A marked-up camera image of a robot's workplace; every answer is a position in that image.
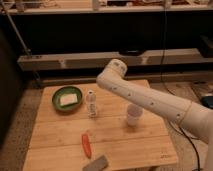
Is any long wooden beam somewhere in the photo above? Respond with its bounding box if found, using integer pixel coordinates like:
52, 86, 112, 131
17, 48, 213, 71

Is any grey rectangular block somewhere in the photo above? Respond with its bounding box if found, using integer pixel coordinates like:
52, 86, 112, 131
82, 155, 108, 171

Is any metal diagonal pole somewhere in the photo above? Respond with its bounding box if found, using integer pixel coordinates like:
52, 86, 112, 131
0, 0, 32, 58

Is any black floor cable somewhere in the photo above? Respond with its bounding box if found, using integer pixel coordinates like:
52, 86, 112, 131
168, 121, 203, 171

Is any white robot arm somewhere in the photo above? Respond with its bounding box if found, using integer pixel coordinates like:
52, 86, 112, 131
96, 59, 213, 171

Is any orange carrot toy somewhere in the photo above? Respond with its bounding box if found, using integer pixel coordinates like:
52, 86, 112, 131
82, 134, 92, 158

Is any white sponge block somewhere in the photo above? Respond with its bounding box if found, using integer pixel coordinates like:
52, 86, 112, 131
60, 94, 78, 106

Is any wooden shelf board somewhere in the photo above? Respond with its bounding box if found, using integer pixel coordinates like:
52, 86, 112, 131
0, 0, 213, 15

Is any green bowl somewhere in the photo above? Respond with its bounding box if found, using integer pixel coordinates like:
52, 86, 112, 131
52, 86, 83, 112

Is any translucent plastic cup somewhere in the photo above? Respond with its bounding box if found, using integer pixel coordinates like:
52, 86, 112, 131
126, 104, 143, 126

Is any clear plastic water bottle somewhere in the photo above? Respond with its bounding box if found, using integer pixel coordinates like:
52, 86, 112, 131
86, 90, 97, 117

